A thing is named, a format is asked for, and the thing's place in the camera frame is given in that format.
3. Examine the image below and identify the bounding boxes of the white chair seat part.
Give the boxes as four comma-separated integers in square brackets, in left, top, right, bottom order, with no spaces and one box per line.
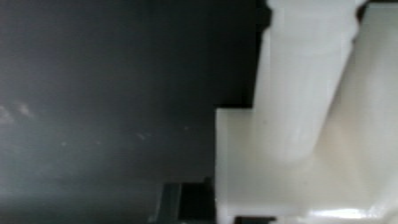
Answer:
[216,0,398,224]

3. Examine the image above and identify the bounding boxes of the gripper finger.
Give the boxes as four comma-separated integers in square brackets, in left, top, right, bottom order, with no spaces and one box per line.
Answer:
[150,177,218,224]

